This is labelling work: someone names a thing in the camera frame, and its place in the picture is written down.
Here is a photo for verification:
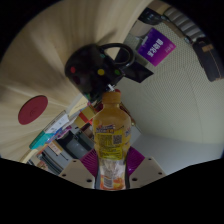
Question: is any yellow notepad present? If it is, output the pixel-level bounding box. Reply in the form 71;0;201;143
64;94;89;118

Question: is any flat round red coaster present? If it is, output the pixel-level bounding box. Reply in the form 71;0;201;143
17;95;49;126

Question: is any purple sign with white print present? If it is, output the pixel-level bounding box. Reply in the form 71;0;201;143
137;27;177;68

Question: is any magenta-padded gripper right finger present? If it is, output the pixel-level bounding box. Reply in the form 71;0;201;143
125;146;167;190

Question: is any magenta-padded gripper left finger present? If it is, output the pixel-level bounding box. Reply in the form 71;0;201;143
58;148;100;190

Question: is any yellow gift box red ribbon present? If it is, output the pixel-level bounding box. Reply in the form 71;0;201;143
79;104;98;126

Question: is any red-tipped stirrer stick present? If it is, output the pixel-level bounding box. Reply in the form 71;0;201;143
106;84;122;94

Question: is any black chair backrest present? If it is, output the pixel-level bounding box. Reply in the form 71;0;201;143
138;8;164;24

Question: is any white open booklet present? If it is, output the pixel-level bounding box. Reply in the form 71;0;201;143
44;111;69;134

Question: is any black mug with coloured dots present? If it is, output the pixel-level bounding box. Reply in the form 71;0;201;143
64;43;136;103

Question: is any yellow-capped clear drink bottle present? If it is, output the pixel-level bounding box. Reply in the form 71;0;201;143
92;91;133;191

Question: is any teal book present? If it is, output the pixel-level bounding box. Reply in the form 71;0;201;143
28;130;56;150

